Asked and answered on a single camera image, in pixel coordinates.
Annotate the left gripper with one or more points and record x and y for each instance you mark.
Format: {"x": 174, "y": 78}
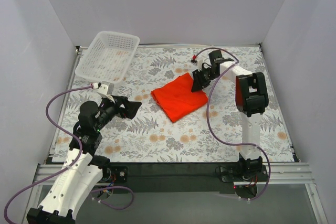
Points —
{"x": 123, "y": 107}

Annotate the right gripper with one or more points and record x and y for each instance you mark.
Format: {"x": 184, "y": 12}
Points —
{"x": 200, "y": 76}

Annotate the orange t shirt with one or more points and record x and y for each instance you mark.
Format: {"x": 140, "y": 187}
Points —
{"x": 176, "y": 98}

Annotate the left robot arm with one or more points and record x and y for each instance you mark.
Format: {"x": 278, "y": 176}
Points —
{"x": 82, "y": 168}

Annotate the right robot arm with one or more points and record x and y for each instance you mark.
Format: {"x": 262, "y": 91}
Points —
{"x": 251, "y": 98}

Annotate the white plastic basket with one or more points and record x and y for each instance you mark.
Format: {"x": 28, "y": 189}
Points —
{"x": 108, "y": 57}

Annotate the floral patterned table mat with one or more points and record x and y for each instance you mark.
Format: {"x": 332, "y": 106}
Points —
{"x": 152, "y": 137}

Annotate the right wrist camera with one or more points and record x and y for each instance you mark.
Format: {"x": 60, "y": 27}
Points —
{"x": 197, "y": 62}

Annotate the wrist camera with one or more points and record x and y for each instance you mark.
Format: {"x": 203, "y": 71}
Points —
{"x": 105, "y": 90}
{"x": 197, "y": 62}

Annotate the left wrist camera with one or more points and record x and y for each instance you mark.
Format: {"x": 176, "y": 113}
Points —
{"x": 105, "y": 90}

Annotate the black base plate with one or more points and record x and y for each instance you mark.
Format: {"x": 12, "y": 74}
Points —
{"x": 180, "y": 177}

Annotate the aluminium table frame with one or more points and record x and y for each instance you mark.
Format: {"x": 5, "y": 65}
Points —
{"x": 294, "y": 173}

